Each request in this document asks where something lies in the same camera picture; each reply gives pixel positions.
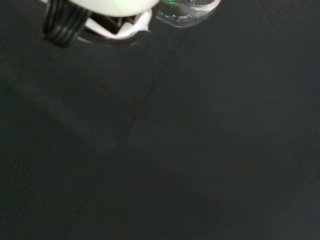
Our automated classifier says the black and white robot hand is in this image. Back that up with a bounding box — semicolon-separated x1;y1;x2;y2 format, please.
41;0;161;49

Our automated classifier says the black bench cloth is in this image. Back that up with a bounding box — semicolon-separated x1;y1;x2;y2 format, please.
0;0;320;240

